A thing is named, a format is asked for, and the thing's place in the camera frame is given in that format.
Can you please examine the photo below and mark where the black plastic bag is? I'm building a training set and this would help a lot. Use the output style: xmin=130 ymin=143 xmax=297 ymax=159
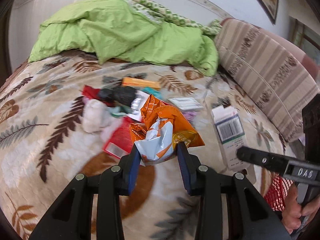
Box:
xmin=97 ymin=86 xmax=137 ymax=107

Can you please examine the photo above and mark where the teal cartoon wrapper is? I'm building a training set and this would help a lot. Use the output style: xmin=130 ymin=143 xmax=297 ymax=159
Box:
xmin=142 ymin=87 xmax=163 ymax=100

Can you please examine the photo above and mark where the green quilt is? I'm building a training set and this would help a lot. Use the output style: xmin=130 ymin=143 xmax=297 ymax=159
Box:
xmin=29 ymin=0 xmax=221 ymax=76

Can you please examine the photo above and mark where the light green knitted item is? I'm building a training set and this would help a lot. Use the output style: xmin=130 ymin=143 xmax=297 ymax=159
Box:
xmin=108 ymin=106 xmax=132 ymax=118

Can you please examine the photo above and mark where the silver foil wrapper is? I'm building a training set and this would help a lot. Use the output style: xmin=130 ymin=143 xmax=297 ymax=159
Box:
xmin=131 ymin=96 xmax=145 ymax=114

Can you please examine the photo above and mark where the red snack package with barcode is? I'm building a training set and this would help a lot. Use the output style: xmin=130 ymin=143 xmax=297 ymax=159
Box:
xmin=103 ymin=123 xmax=133 ymax=159

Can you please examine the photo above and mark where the red mesh bag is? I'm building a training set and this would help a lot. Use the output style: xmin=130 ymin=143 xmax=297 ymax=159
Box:
xmin=264 ymin=174 xmax=293 ymax=212

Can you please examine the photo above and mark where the orange medicine box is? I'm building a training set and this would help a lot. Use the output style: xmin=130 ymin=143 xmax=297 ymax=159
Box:
xmin=121 ymin=77 xmax=161 ymax=90

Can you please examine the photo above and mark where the orange snack bag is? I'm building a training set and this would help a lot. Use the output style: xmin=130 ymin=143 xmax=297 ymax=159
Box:
xmin=130 ymin=95 xmax=205 ymax=166

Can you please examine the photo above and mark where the striped beige pillow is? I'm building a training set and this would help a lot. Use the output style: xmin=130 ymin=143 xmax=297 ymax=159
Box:
xmin=214 ymin=18 xmax=319 ymax=142

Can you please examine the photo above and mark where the white crumpled cloth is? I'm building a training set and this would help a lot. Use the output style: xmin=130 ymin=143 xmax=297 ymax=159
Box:
xmin=82 ymin=99 xmax=112 ymax=133

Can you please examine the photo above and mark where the white blue medicine box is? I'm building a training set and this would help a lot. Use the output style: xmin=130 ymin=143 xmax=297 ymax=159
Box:
xmin=212 ymin=106 xmax=249 ymax=172

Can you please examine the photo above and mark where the small white leaflet box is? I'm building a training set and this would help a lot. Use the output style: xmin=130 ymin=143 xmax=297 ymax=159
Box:
xmin=168 ymin=97 xmax=203 ymax=111

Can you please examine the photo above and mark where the red plastic bag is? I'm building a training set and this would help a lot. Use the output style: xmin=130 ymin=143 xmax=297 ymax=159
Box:
xmin=81 ymin=85 xmax=116 ymax=107

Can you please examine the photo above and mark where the person's right hand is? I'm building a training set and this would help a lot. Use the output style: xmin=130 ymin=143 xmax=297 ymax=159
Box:
xmin=281 ymin=184 xmax=319 ymax=234

